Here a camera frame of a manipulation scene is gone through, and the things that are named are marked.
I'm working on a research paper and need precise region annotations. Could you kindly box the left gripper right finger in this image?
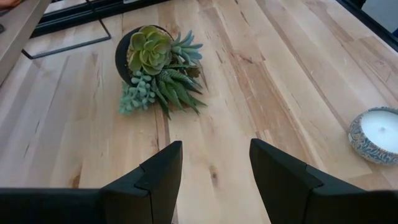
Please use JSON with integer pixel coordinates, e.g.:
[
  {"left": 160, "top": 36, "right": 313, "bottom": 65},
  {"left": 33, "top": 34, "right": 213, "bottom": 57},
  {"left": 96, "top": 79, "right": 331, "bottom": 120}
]
[{"left": 249, "top": 138, "right": 324, "bottom": 224}]

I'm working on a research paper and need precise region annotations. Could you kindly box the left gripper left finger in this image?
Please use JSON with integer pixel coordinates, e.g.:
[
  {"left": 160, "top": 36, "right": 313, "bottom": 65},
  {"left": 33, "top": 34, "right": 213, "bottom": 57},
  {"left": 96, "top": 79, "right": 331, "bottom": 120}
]
[{"left": 101, "top": 140, "right": 183, "bottom": 224}]

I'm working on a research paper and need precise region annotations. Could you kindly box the patterned candle tin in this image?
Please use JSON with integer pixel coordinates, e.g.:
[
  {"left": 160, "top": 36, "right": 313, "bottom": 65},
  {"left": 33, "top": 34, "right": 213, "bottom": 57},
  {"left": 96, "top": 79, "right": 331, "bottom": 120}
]
[{"left": 348, "top": 106, "right": 398, "bottom": 166}]

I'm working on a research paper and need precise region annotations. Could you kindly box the succulent plant black pot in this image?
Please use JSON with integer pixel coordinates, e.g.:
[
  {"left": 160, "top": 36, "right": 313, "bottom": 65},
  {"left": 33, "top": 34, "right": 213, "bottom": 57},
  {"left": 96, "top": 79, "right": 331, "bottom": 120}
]
[{"left": 114, "top": 24, "right": 208, "bottom": 121}]

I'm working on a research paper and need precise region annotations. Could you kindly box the wooden shelf black frame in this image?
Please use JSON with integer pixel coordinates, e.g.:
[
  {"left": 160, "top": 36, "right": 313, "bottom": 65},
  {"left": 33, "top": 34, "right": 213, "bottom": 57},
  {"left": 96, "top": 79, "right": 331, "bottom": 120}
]
[{"left": 0, "top": 0, "right": 112, "bottom": 88}]

